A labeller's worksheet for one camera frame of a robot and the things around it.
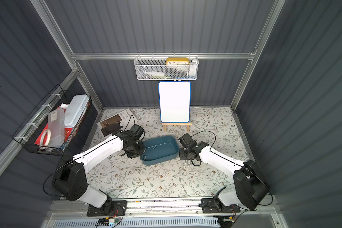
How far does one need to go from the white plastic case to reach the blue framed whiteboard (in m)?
0.44

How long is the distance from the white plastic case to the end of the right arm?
544 millimetres

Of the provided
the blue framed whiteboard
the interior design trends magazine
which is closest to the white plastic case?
the interior design trends magazine

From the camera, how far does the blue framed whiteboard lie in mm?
906

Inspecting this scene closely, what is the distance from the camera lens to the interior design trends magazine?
1.05 m

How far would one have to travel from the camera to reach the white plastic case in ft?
2.32

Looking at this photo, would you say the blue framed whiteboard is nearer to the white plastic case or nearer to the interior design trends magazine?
the interior design trends magazine

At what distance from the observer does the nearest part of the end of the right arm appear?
2.01 ft

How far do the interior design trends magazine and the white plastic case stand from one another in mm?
289

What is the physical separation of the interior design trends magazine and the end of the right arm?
20.5 inches
